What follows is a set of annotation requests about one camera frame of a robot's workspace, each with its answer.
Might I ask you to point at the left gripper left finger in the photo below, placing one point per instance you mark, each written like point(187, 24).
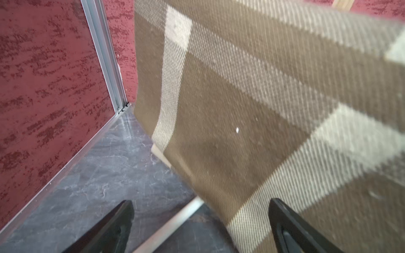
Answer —
point(110, 234)

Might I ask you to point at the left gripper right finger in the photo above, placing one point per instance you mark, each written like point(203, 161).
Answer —
point(292, 234)

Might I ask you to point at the beige plaid scarf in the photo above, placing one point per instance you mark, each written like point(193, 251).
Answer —
point(340, 77)

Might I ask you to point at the left aluminium corner post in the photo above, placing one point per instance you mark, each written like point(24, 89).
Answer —
point(98, 25)

